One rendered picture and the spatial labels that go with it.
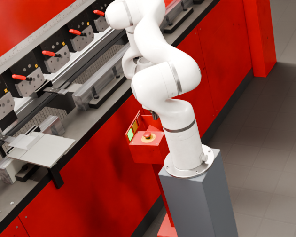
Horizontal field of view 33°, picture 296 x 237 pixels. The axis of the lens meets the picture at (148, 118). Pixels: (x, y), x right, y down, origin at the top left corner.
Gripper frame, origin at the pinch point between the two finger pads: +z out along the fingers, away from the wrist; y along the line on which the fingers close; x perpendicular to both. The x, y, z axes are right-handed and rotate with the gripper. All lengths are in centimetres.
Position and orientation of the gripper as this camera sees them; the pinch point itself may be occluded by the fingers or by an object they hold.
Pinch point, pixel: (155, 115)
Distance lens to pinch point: 248.1
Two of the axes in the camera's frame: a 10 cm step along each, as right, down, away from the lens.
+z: 1.5, 7.9, 5.9
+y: 9.1, 1.2, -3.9
